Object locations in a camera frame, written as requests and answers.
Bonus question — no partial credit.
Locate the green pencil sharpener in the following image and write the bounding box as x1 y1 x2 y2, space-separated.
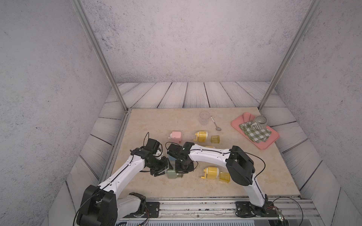
166 169 179 179

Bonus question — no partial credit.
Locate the pink pencil sharpener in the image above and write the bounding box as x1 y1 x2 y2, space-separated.
168 131 182 144

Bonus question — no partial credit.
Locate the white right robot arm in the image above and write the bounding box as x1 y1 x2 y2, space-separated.
167 142 268 209

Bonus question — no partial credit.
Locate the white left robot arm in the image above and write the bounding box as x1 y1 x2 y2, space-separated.
73 138 171 226

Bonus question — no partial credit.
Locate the yellow sharpener bottom row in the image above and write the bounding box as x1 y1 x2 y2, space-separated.
201 167 220 180

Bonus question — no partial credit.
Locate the yellow sharpener row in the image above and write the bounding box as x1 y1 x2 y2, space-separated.
201 167 220 180
194 131 208 143

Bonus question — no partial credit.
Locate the yellow sharpener top row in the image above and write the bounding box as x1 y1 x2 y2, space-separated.
194 131 208 143

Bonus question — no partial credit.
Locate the olive yellow tray top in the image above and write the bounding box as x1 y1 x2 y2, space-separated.
211 135 221 144

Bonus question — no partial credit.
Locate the yellow transparent tray bottom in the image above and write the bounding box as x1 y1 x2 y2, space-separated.
219 172 231 183

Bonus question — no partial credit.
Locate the pink serving tray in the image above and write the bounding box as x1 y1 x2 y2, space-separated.
231 112 280 150

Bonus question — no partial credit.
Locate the metal spoon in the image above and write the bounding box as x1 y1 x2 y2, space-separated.
210 115 222 131

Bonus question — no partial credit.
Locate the clear plastic cup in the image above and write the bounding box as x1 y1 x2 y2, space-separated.
199 111 211 125

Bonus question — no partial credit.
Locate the green checkered cloth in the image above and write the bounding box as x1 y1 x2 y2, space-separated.
239 121 272 143

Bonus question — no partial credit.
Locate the striped ceramic mug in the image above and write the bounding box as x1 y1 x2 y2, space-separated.
251 115 268 130

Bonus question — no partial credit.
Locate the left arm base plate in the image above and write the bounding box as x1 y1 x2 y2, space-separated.
124 201 160 218

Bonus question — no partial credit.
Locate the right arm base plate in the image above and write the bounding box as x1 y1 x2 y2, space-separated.
235 202 279 218

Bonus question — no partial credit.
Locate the aluminium front rail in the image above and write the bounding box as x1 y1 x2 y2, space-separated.
114 196 324 226

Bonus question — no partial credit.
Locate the left aluminium frame post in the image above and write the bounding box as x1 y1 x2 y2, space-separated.
71 0 128 112

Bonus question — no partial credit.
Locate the aluminium frame post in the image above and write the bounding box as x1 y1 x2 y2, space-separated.
258 0 321 111
71 0 128 112

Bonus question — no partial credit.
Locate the right aluminium frame post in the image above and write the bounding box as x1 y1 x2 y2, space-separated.
258 0 321 111

